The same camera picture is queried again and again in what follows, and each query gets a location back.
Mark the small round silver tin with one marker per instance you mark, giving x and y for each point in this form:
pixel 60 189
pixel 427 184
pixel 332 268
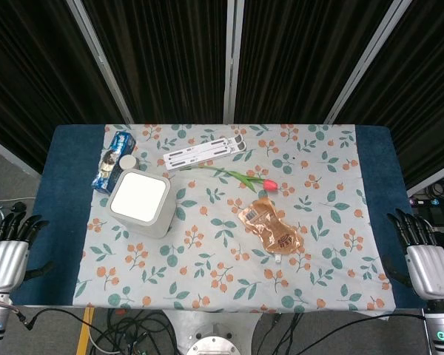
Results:
pixel 128 162

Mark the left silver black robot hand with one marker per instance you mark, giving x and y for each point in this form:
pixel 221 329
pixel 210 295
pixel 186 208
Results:
pixel 3 260

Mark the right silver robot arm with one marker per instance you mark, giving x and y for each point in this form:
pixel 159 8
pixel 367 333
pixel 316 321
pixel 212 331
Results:
pixel 443 329

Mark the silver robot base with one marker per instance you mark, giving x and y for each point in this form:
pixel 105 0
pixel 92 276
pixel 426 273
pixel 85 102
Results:
pixel 214 334

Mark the red tulip flower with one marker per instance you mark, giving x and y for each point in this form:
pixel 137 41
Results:
pixel 244 180

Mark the black curtain backdrop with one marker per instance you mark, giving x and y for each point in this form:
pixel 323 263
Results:
pixel 222 59

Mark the black power strip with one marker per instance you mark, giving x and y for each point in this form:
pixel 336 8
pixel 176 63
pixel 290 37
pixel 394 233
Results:
pixel 434 203

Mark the white folding laptop stand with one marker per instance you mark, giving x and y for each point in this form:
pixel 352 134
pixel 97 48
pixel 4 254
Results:
pixel 204 151

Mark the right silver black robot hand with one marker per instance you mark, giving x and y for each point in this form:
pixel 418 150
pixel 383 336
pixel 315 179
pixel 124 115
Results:
pixel 429 268

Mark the floral patterned tablecloth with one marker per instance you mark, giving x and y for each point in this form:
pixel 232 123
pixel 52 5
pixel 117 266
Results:
pixel 222 218

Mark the blue cookie package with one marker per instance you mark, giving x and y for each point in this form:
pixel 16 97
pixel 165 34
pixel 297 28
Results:
pixel 112 162

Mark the white square container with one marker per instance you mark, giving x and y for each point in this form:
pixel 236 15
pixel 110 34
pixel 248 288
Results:
pixel 140 204

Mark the blue table cover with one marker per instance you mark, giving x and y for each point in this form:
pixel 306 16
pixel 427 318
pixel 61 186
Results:
pixel 63 207

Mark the brown spout pouch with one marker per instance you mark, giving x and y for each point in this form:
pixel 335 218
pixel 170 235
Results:
pixel 272 227

